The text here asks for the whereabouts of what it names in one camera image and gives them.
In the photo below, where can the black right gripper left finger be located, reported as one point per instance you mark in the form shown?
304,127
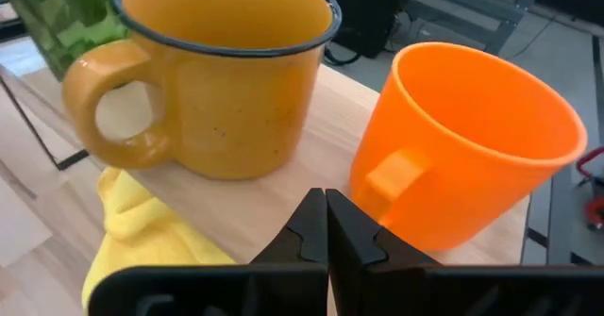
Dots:
307,236

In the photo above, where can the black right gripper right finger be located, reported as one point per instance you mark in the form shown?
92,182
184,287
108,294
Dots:
354,245

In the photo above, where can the orange plastic cup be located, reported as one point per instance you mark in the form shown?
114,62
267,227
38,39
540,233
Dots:
448,174

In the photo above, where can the yellow mug with dark rim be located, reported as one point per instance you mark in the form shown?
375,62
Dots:
236,113

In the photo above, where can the green glass cup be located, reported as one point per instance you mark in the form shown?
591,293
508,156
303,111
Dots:
61,19

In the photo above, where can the wooden shelf with black legs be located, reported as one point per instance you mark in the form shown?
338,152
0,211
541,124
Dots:
307,155

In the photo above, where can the yellow cloth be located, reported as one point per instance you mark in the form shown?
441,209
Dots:
137,240

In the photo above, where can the black equipment box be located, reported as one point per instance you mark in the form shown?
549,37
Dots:
368,14

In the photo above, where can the grey metal beam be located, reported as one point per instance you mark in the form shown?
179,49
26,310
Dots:
462,19

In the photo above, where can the red metal chair frame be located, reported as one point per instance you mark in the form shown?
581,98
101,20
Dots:
595,212

